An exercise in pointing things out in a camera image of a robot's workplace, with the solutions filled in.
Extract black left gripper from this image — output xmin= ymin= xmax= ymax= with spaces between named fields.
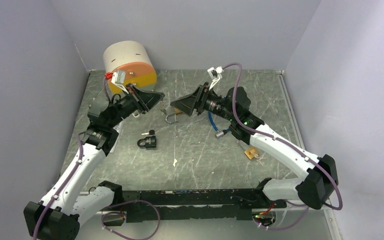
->
xmin=106 ymin=83 xmax=164 ymax=129

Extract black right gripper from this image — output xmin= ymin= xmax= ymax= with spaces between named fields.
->
xmin=170 ymin=82 xmax=237 ymax=123

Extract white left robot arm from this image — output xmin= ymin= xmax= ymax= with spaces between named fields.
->
xmin=23 ymin=83 xmax=165 ymax=240

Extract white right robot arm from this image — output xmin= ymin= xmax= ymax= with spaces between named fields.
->
xmin=170 ymin=83 xmax=339 ymax=210

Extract black head key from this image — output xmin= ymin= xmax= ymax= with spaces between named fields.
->
xmin=141 ymin=129 xmax=156 ymax=136

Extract beige cylinder drawer box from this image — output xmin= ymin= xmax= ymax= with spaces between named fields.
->
xmin=103 ymin=40 xmax=157 ymax=91

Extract black padlock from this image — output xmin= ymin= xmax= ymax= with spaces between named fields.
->
xmin=136 ymin=135 xmax=157 ymax=149

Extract plastic packaging card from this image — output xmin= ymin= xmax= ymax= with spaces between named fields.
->
xmin=109 ymin=121 xmax=124 ymax=154

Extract long shackle brass padlock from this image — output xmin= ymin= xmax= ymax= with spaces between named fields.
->
xmin=238 ymin=142 xmax=259 ymax=160

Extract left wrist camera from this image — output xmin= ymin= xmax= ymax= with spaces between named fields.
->
xmin=104 ymin=69 xmax=127 ymax=93

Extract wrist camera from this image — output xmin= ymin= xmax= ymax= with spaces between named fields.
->
xmin=104 ymin=69 xmax=127 ymax=93
xmin=207 ymin=66 xmax=224 ymax=90

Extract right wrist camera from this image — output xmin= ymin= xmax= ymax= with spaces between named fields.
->
xmin=207 ymin=66 xmax=224 ymax=90

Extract blue cable lock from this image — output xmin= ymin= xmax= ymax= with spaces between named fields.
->
xmin=208 ymin=112 xmax=230 ymax=139

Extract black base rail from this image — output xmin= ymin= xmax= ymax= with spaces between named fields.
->
xmin=103 ymin=188 xmax=287 ymax=223

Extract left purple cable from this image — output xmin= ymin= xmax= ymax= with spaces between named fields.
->
xmin=101 ymin=198 xmax=162 ymax=240

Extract purple cable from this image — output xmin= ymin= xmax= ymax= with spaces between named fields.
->
xmin=253 ymin=198 xmax=312 ymax=232
xmin=101 ymin=198 xmax=162 ymax=240

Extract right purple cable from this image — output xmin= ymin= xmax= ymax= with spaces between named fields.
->
xmin=253 ymin=198 xmax=312 ymax=232

